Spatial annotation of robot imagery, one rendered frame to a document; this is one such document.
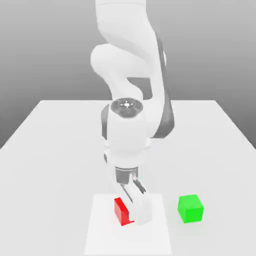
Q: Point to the small red cube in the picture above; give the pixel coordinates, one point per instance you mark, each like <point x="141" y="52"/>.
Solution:
<point x="120" y="210"/>

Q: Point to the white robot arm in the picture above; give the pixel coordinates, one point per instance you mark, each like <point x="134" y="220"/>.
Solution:
<point x="128" y="132"/>

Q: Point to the small green cube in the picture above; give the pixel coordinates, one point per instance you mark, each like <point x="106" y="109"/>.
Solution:
<point x="191" y="209"/>

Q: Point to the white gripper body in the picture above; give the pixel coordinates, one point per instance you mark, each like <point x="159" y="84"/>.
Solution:
<point x="141" y="210"/>

